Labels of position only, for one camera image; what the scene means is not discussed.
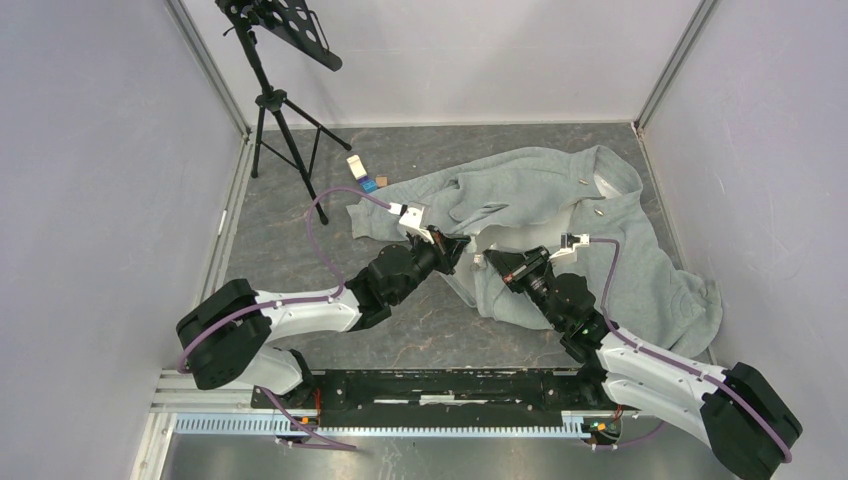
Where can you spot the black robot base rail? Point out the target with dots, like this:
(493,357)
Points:
(446,398)

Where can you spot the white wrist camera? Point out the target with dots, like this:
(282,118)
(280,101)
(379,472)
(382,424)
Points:
(412,219)
(569,244)

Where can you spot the black music stand tripod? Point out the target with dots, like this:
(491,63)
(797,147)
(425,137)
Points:
(297,25)

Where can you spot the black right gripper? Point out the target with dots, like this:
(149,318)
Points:
(504,261)

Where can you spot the white and blue small box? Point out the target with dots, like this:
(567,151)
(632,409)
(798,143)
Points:
(360,174)

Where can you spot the grey zip-up jacket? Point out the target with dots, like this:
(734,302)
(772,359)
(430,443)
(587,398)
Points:
(541,193)

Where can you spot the white slotted cable duct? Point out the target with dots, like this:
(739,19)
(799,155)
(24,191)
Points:
(276,424)

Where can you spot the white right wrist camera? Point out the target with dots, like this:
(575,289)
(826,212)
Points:
(569,244)

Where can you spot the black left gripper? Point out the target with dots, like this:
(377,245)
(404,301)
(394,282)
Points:
(446,249)

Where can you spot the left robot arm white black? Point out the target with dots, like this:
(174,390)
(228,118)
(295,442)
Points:
(228,336)

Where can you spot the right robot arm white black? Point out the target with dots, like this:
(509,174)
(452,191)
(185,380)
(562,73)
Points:
(733,411)

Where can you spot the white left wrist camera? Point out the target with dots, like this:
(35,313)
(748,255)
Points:
(412,219)

